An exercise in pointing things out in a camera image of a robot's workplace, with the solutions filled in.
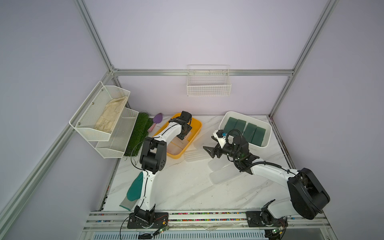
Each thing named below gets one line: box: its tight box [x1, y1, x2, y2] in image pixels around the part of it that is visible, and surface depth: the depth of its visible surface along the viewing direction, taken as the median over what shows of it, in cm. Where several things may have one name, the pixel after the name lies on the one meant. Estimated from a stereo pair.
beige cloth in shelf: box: [94, 96, 128, 134], surface depth 81 cm
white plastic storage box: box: [218, 111, 273, 149], surface depth 113 cm
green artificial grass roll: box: [124, 112, 154, 157], surface depth 109 cm
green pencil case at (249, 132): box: [243, 122, 257, 143], surface depth 111 cm
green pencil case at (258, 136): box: [251, 126, 266, 147], surface depth 107 cm
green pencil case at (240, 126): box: [233, 119, 247, 136], surface depth 115 cm
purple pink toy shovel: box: [147, 112, 163, 133], surface depth 118 cm
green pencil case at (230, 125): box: [223, 117, 238, 134], surface depth 117 cm
